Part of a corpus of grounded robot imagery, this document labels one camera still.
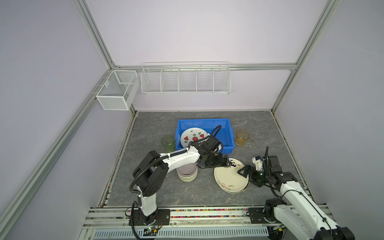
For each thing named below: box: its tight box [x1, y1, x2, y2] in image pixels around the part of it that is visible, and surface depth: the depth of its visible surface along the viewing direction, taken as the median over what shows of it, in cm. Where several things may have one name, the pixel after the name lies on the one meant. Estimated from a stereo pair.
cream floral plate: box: [213, 158, 249, 195], surface depth 84 cm
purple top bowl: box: [176, 162, 198, 177], surface depth 81 cm
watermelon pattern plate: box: [180, 127, 209, 148], surface depth 107 cm
